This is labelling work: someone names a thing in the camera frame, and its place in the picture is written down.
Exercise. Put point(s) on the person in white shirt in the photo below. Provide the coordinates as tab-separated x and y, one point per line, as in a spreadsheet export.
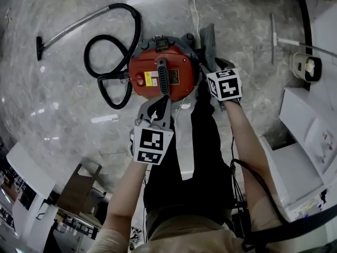
184	236

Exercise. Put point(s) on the dark grey open cabinet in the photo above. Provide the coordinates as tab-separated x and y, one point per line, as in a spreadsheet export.
79	191

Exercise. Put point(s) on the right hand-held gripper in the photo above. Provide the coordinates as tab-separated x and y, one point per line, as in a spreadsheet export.
226	86

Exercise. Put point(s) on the white trash bin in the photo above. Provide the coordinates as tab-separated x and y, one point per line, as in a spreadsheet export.
305	67

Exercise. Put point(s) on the white appliance box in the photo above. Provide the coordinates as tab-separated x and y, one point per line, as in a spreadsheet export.
302	112

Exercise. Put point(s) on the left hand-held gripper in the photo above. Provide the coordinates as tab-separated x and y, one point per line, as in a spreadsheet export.
150	141

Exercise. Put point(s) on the person's left forearm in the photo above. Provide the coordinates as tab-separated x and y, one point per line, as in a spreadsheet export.
126	194

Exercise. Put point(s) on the person's black trousers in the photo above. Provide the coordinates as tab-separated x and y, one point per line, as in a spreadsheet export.
200	167

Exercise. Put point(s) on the white desk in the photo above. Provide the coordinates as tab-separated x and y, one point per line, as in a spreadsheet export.
29	167

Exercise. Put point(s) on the metal vacuum wand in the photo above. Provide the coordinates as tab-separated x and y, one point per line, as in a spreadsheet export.
71	26

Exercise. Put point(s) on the person's right forearm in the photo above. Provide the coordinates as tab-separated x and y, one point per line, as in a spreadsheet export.
247	146

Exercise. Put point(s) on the red vacuum cleaner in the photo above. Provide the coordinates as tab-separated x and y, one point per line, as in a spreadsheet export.
163	72

